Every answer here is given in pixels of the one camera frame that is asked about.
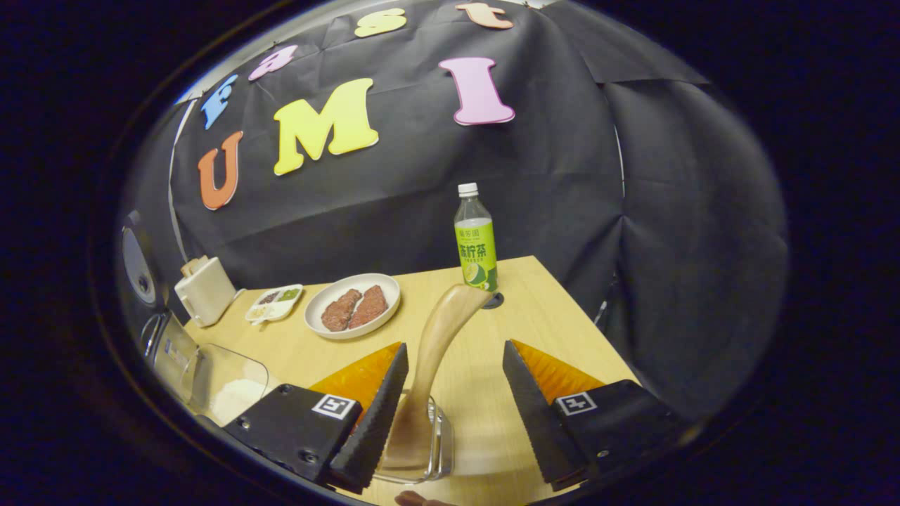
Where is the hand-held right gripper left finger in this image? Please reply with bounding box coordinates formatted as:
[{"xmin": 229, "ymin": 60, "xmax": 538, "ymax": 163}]
[{"xmin": 224, "ymin": 342, "xmax": 410, "ymax": 495}]

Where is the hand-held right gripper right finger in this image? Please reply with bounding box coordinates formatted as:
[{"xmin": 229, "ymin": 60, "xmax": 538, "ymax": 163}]
[{"xmin": 502, "ymin": 339, "xmax": 686, "ymax": 491}]

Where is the wooden spoon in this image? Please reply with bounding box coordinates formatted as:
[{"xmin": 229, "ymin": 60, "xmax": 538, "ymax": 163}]
[{"xmin": 380, "ymin": 283, "xmax": 493, "ymax": 472}]

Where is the clear container of rice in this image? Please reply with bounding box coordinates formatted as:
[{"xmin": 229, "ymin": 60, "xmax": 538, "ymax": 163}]
[{"xmin": 184, "ymin": 343, "xmax": 270, "ymax": 428}]

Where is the black silver rice cooker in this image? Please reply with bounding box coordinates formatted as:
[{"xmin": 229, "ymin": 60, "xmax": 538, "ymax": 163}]
[{"xmin": 116, "ymin": 209, "xmax": 205, "ymax": 408}]

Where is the brown meat piece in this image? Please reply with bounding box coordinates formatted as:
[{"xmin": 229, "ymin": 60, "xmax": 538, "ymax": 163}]
[
  {"xmin": 348, "ymin": 285, "xmax": 389, "ymax": 330},
  {"xmin": 321, "ymin": 289, "xmax": 363, "ymax": 332}
]

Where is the white round plate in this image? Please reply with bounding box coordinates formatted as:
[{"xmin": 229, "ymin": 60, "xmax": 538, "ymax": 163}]
[{"xmin": 304, "ymin": 273, "xmax": 401, "ymax": 341}]

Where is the white divided condiment dish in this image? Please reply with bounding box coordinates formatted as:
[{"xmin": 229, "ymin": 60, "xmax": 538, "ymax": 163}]
[{"xmin": 245, "ymin": 284, "xmax": 304, "ymax": 325}]

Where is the green label drink bottle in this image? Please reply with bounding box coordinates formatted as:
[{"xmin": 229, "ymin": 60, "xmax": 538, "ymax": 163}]
[{"xmin": 454, "ymin": 183, "xmax": 499, "ymax": 292}]

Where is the cream toaster with bread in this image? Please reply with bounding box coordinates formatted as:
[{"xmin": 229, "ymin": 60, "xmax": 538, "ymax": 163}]
[{"xmin": 174, "ymin": 255, "xmax": 238, "ymax": 328}]

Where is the black backdrop cloth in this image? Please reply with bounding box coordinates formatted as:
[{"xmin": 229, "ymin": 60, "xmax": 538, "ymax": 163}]
[{"xmin": 116, "ymin": 0, "xmax": 788, "ymax": 422}]

